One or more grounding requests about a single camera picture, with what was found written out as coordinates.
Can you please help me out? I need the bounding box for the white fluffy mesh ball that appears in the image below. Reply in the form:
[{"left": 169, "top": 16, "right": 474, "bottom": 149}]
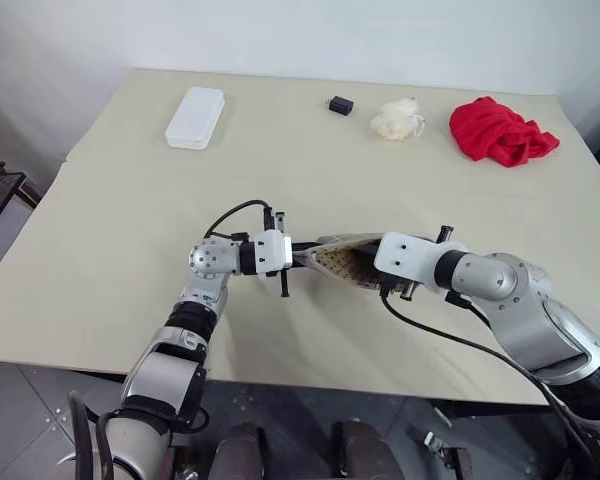
[{"left": 369, "top": 97, "right": 428, "bottom": 143}]

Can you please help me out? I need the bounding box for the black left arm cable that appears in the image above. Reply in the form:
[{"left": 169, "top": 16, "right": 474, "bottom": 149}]
[{"left": 202, "top": 199, "right": 274, "bottom": 240}]

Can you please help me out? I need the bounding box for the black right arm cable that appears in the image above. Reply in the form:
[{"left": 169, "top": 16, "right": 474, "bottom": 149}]
[{"left": 378, "top": 291, "right": 600, "bottom": 480}]

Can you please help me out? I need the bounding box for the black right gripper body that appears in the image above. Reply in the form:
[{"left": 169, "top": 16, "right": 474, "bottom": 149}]
[{"left": 376, "top": 224, "right": 456, "bottom": 302}]

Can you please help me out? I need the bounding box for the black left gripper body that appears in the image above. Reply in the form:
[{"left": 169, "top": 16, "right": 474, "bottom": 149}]
[{"left": 262, "top": 204, "right": 292, "bottom": 300}]

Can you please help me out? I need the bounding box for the metal caster bracket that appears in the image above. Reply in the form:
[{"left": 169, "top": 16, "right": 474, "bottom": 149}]
[{"left": 423, "top": 431, "right": 475, "bottom": 480}]

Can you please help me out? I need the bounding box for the white rectangular plastic box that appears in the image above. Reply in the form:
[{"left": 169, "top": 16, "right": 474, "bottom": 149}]
[{"left": 164, "top": 85, "right": 228, "bottom": 151}]

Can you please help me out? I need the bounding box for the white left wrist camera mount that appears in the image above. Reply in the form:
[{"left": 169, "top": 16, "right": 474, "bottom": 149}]
[{"left": 251, "top": 229, "right": 294, "bottom": 279}]

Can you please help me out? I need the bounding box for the crumpled red cloth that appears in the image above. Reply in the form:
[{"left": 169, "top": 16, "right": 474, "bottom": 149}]
[{"left": 448, "top": 95, "right": 562, "bottom": 169}]

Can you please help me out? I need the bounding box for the black metal frame stand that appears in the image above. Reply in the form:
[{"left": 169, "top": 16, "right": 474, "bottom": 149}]
[{"left": 0, "top": 154, "right": 42, "bottom": 222}]

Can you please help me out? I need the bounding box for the dark rounded shape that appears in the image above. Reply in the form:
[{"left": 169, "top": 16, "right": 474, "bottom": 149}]
[
  {"left": 331, "top": 419, "right": 397, "bottom": 480},
  {"left": 218, "top": 421, "right": 270, "bottom": 480}
]

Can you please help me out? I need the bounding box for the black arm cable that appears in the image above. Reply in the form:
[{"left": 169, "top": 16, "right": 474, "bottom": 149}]
[
  {"left": 202, "top": 199, "right": 274, "bottom": 240},
  {"left": 378, "top": 291, "right": 600, "bottom": 480}
]

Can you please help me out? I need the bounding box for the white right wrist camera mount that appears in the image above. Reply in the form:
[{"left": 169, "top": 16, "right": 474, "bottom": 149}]
[{"left": 373, "top": 230, "right": 470, "bottom": 295}]

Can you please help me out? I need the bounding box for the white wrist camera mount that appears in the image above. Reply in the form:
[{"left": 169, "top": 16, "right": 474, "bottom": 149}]
[
  {"left": 251, "top": 229, "right": 294, "bottom": 279},
  {"left": 373, "top": 230, "right": 470, "bottom": 295}
]

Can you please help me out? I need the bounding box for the small black power adapter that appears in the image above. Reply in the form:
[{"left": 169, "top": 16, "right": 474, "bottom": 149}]
[{"left": 325, "top": 94, "right": 356, "bottom": 117}]

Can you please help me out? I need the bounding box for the black table frame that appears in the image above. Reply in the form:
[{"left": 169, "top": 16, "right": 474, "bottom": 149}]
[{"left": 74, "top": 367, "right": 572, "bottom": 419}]

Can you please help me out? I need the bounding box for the black robot body cable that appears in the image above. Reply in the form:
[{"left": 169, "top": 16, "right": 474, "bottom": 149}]
[{"left": 66, "top": 389, "right": 117, "bottom": 480}]

